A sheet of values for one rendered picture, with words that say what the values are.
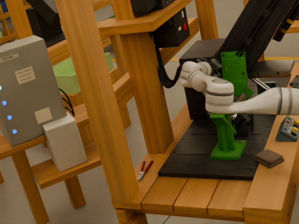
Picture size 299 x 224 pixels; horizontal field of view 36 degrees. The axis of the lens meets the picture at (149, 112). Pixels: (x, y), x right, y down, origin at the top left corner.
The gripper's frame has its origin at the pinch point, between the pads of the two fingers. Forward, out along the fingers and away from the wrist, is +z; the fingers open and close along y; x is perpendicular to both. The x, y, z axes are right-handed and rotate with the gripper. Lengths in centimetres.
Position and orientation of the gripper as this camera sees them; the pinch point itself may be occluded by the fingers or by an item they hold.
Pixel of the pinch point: (213, 67)
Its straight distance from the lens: 214.8
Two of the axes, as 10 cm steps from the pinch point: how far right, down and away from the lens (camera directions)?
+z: 4.2, -1.8, 8.9
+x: -5.9, 6.9, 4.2
